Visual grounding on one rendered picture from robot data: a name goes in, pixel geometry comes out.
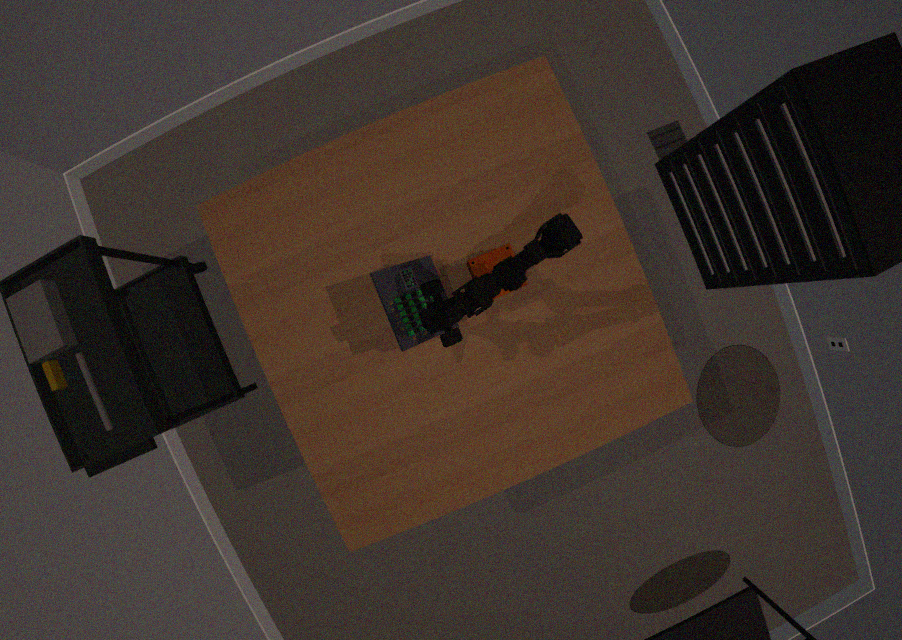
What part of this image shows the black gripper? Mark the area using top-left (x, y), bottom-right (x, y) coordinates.
top-left (420, 279), bottom-right (463, 348)

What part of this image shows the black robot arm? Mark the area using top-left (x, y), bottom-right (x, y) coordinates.
top-left (419, 213), bottom-right (583, 334)

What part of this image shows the dark grey switch panel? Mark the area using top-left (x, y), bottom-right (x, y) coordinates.
top-left (370, 255), bottom-right (445, 352)

